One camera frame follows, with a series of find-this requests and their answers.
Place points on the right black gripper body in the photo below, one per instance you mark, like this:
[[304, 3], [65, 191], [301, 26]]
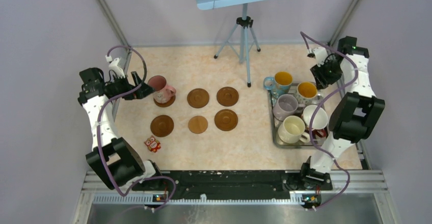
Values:
[[328, 74]]

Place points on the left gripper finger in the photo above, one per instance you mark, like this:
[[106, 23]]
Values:
[[136, 79], [143, 90]]

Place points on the pink mug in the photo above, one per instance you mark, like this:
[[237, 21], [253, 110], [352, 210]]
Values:
[[163, 92]]

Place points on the patterned mug yellow inside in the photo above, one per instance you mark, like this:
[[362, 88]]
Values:
[[306, 93]]

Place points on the white red mug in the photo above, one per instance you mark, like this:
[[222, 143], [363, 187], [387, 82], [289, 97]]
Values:
[[319, 123]]

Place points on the blue mug yellow inside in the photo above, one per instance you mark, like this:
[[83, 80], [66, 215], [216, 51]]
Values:
[[279, 84]]

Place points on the lilac mug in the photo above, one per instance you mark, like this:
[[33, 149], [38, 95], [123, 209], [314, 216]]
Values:
[[286, 105]]

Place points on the light wooden coaster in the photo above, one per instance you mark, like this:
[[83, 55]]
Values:
[[198, 124]]

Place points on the metal tray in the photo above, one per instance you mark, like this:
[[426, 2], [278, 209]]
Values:
[[276, 123]]

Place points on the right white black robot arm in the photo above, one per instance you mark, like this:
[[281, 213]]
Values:
[[355, 116]]

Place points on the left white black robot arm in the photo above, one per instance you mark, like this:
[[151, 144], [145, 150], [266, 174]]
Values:
[[112, 158]]

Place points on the red owl figurine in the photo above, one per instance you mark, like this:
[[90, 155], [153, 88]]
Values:
[[152, 144]]

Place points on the cream mug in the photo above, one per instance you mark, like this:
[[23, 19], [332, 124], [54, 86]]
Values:
[[291, 131]]

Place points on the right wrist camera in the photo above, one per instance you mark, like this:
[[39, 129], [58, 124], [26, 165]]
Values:
[[319, 54]]

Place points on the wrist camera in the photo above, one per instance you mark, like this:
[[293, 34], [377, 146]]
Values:
[[116, 65], [319, 54]]

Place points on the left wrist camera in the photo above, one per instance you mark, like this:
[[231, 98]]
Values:
[[116, 65]]

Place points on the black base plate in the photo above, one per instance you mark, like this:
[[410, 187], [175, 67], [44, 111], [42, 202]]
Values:
[[232, 185]]

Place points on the grey cable duct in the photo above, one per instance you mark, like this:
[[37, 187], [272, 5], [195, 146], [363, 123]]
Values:
[[150, 199]]

